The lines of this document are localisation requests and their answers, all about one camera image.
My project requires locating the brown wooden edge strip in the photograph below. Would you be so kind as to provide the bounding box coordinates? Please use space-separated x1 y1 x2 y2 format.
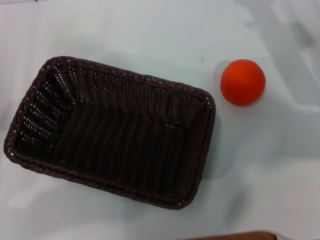
183 230 279 240

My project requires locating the red-orange round tomato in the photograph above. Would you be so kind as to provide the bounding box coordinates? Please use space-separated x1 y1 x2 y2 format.
220 58 266 107

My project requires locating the dark brown woven basket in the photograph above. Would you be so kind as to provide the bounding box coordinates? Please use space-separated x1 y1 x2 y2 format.
3 55 217 211

